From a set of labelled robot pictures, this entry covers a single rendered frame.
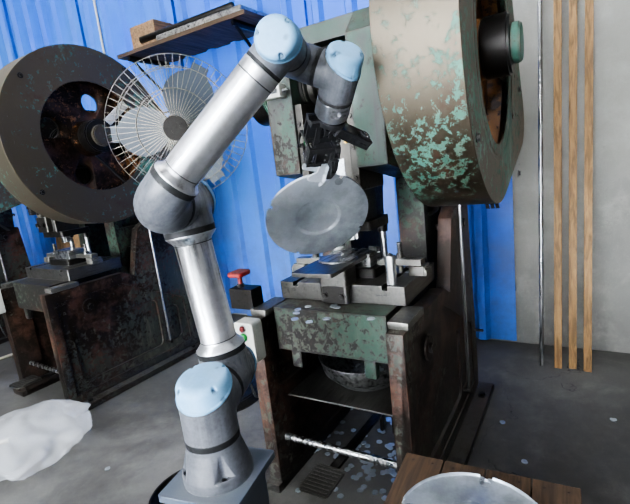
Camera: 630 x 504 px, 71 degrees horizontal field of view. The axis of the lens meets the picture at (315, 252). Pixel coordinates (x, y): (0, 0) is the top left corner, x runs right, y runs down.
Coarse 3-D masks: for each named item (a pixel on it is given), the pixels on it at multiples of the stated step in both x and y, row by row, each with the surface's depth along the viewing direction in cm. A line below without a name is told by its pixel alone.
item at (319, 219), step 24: (288, 192) 113; (312, 192) 115; (336, 192) 117; (360, 192) 118; (288, 216) 119; (312, 216) 122; (336, 216) 124; (360, 216) 125; (288, 240) 125; (312, 240) 127; (336, 240) 130
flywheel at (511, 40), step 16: (480, 0) 135; (496, 0) 134; (480, 16) 135; (496, 16) 111; (512, 16) 114; (480, 32) 112; (496, 32) 109; (512, 32) 110; (480, 48) 112; (496, 48) 110; (512, 48) 110; (480, 64) 114; (496, 64) 112; (512, 64) 114; (496, 80) 144; (496, 96) 144; (496, 112) 142; (496, 128) 140
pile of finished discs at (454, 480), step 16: (432, 480) 98; (448, 480) 97; (464, 480) 97; (480, 480) 96; (496, 480) 96; (416, 496) 94; (432, 496) 94; (448, 496) 93; (464, 496) 92; (480, 496) 92; (496, 496) 92; (512, 496) 91; (528, 496) 90
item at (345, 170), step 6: (342, 144) 135; (348, 144) 134; (342, 150) 136; (348, 150) 135; (342, 156) 136; (348, 156) 135; (342, 162) 137; (348, 162) 136; (342, 168) 137; (348, 168) 136; (342, 174) 138; (348, 174) 137; (366, 192) 141; (372, 192) 145; (372, 198) 145; (372, 204) 145; (372, 210) 145; (372, 216) 145
